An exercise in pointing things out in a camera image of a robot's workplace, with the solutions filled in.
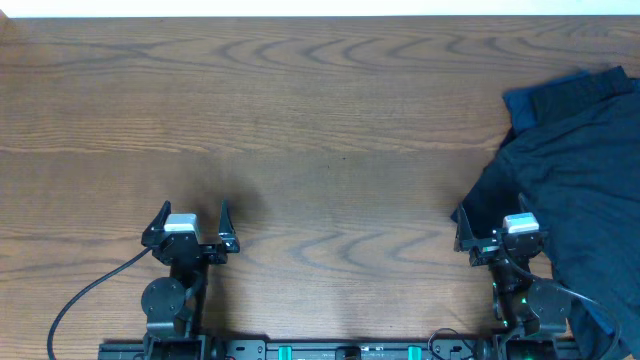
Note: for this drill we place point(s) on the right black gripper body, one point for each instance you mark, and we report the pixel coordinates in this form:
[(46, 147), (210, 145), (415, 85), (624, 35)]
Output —
[(484, 247)]

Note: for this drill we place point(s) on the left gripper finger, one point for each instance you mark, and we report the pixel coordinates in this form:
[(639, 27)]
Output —
[(152, 236), (226, 231)]

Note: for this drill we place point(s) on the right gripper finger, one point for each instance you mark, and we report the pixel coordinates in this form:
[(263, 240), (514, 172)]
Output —
[(524, 204), (465, 239)]

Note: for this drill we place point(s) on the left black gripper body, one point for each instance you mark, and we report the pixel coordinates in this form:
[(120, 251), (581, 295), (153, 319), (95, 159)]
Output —
[(211, 250)]

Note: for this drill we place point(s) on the dark teal t-shirt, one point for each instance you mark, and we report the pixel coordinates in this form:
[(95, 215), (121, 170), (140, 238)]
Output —
[(580, 176)]

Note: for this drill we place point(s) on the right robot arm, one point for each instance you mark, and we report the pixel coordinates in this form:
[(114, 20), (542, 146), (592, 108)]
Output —
[(532, 310)]

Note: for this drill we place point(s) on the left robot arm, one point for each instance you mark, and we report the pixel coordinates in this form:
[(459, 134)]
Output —
[(174, 304)]

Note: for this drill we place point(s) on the navy blue folded garment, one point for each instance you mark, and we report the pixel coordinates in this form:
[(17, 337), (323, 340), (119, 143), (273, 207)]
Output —
[(520, 107)]

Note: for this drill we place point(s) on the black folded garment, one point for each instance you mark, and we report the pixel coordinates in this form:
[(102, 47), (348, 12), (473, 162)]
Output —
[(569, 97)]

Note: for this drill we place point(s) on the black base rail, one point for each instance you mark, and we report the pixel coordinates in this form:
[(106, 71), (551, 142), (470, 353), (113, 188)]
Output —
[(439, 348)]

